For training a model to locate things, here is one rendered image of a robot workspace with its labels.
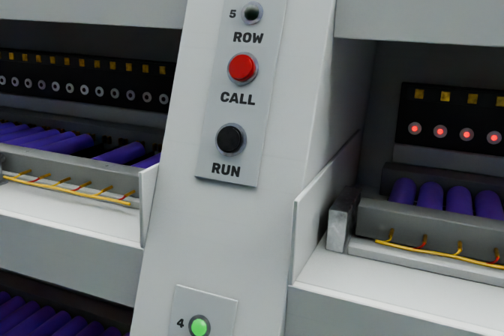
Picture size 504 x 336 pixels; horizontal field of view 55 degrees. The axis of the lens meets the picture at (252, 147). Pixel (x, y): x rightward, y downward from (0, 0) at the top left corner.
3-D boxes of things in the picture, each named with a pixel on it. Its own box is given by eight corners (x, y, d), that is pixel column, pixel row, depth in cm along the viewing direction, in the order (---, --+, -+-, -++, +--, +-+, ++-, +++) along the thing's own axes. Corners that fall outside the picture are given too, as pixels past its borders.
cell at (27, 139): (63, 146, 51) (12, 163, 45) (49, 144, 51) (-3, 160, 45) (61, 130, 50) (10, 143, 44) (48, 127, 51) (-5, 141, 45)
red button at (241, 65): (250, 81, 28) (255, 54, 28) (226, 79, 29) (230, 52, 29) (256, 85, 29) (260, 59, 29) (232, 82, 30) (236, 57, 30)
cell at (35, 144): (78, 149, 50) (28, 166, 44) (64, 147, 50) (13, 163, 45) (77, 132, 49) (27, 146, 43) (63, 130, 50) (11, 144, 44)
